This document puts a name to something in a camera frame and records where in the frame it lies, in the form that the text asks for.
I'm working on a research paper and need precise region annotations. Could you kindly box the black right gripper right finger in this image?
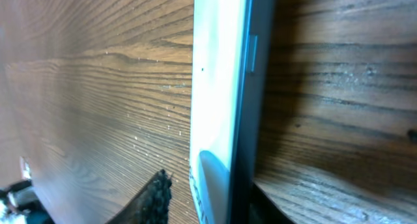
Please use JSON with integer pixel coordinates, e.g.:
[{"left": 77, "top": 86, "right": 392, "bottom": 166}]
[{"left": 249, "top": 183, "right": 295, "bottom": 224}]

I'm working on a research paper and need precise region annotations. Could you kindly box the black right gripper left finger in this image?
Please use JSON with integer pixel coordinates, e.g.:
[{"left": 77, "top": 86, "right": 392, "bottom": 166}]
[{"left": 107, "top": 169, "right": 172, "bottom": 224}]

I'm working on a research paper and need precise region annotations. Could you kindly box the black USB charging cable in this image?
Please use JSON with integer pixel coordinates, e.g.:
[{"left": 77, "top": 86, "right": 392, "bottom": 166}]
[{"left": 0, "top": 178, "right": 55, "bottom": 224}]

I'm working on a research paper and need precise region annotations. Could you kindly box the blue Galaxy smartphone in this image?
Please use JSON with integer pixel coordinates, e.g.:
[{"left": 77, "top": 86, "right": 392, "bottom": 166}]
[{"left": 189, "top": 0, "right": 276, "bottom": 223}]

